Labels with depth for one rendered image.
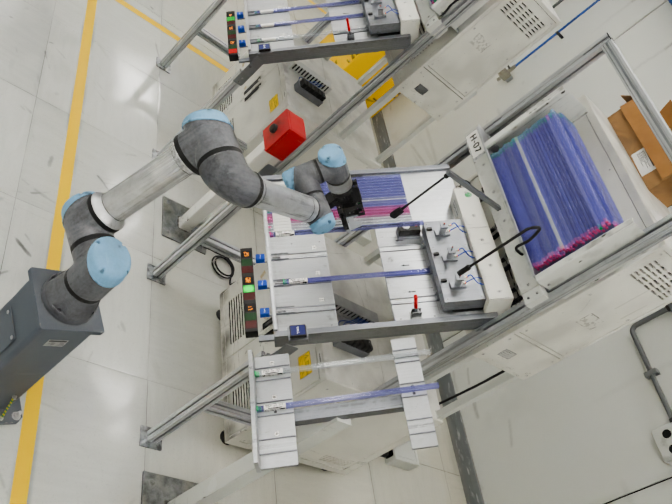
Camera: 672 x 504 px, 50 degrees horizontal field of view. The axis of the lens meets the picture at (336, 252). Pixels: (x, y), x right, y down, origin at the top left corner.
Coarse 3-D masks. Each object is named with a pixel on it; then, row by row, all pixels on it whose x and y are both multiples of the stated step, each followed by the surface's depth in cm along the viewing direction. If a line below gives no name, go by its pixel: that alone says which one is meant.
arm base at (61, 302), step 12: (60, 276) 188; (48, 288) 188; (60, 288) 186; (48, 300) 187; (60, 300) 186; (72, 300) 186; (84, 300) 186; (60, 312) 188; (72, 312) 188; (84, 312) 190; (72, 324) 191
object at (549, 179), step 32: (544, 128) 236; (512, 160) 241; (544, 160) 231; (576, 160) 222; (512, 192) 236; (544, 192) 226; (576, 192) 218; (608, 192) 223; (544, 224) 221; (576, 224) 213; (608, 224) 207; (544, 256) 217
